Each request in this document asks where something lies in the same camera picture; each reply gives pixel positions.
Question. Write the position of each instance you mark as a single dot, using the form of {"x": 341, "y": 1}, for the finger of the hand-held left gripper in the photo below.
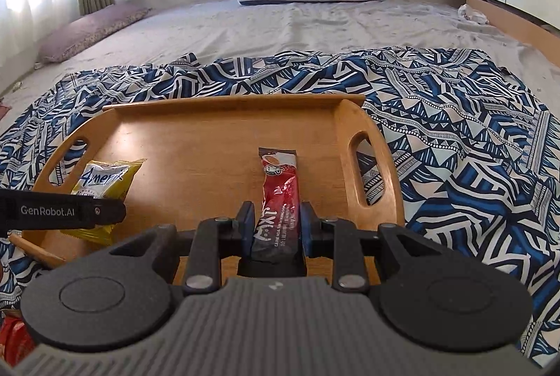
{"x": 111, "y": 210}

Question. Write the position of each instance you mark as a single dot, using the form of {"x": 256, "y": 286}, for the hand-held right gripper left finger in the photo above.
{"x": 246, "y": 227}

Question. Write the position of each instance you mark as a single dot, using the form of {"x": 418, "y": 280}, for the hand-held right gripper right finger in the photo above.
{"x": 308, "y": 229}

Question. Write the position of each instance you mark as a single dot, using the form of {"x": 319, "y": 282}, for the yellow snack packet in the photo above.
{"x": 109, "y": 179}

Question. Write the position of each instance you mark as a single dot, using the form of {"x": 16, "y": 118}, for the dark red stick packet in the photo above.
{"x": 280, "y": 192}

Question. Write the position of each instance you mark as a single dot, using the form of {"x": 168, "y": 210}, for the wooden serving tray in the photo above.
{"x": 197, "y": 148}

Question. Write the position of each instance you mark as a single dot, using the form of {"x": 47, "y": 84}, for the red snack bag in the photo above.
{"x": 15, "y": 341}

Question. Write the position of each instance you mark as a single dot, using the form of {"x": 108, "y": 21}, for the blue patterned blanket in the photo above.
{"x": 459, "y": 148}

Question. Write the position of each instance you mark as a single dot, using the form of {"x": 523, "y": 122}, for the purple pillow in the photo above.
{"x": 92, "y": 30}

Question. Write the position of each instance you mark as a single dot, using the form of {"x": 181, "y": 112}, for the grey bed mattress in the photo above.
{"x": 262, "y": 30}

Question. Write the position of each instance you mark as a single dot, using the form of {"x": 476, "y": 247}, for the crumpled white paper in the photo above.
{"x": 473, "y": 14}

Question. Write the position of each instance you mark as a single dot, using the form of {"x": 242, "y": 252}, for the wooden bed frame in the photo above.
{"x": 507, "y": 15}

